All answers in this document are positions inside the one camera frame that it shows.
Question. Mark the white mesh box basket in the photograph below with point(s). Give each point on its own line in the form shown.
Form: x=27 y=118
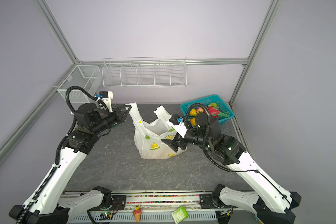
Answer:
x=88 y=77

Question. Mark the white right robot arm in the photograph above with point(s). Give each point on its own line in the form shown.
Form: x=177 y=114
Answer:
x=270 y=202

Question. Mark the white wire wall shelf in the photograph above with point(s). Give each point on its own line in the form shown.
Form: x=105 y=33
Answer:
x=144 y=72

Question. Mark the red fake dragon fruit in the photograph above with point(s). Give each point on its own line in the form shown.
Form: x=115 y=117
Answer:
x=215 y=112

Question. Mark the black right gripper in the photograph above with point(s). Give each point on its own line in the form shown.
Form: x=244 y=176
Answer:
x=179 y=140

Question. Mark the toy ice cream cone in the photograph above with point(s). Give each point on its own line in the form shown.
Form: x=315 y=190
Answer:
x=137 y=213

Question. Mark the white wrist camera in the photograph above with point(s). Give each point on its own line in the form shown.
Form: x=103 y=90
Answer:
x=177 y=122
x=104 y=98

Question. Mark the white plastic bag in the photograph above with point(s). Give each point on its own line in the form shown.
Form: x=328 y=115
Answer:
x=148 y=136

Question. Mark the green white small box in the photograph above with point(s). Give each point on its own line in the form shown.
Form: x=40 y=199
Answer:
x=179 y=215

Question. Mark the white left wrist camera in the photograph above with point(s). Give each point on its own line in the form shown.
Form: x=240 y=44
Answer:
x=104 y=98

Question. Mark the pale fake peach with leaves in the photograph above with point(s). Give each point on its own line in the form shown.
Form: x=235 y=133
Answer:
x=200 y=110

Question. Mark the teal plastic basket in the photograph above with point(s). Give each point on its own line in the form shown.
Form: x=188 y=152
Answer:
x=223 y=107

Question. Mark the yellow fake lemon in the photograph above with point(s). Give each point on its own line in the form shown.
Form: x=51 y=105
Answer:
x=193 y=112

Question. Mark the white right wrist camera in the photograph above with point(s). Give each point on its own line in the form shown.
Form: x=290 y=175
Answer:
x=177 y=122

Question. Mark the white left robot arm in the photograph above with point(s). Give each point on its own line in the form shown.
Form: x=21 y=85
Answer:
x=43 y=206

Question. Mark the orange fake fruit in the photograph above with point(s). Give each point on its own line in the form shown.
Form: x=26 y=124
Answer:
x=193 y=121

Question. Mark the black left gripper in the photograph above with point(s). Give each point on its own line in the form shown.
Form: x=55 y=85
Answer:
x=120 y=116

